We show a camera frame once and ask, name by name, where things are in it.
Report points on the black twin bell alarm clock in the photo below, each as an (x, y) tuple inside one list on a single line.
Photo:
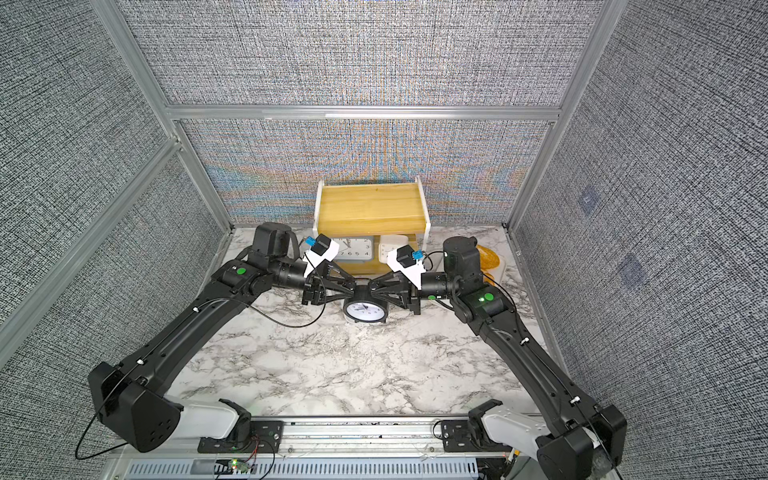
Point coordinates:
[(363, 307)]

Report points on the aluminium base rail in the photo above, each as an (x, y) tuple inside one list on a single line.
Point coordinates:
[(329, 447)]

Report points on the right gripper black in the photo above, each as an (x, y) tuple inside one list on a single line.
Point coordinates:
[(411, 297)]

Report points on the grey rectangular alarm clock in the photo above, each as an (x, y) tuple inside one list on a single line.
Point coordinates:
[(355, 249)]

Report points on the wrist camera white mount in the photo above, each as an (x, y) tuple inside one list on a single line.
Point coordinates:
[(320, 249), (409, 262)]

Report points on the oval bread loaf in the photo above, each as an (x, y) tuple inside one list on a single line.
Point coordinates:
[(489, 259)]

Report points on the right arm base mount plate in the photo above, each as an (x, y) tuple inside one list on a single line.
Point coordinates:
[(456, 437)]

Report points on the white cutting board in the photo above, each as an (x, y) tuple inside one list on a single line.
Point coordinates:
[(497, 274)]

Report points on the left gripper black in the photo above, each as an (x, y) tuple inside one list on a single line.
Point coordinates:
[(315, 289)]

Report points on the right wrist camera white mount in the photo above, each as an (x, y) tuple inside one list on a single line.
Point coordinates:
[(409, 262)]

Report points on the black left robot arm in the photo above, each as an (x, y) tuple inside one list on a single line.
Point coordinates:
[(130, 398)]

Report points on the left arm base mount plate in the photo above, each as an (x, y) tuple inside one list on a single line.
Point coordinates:
[(259, 435)]

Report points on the small white square alarm clock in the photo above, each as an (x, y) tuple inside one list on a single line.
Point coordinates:
[(388, 243)]

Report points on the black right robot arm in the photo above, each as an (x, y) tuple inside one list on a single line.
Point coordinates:
[(574, 437)]

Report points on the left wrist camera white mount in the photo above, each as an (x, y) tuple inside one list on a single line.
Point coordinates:
[(320, 249)]

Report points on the white and wood shelf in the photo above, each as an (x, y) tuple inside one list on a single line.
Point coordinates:
[(372, 210)]

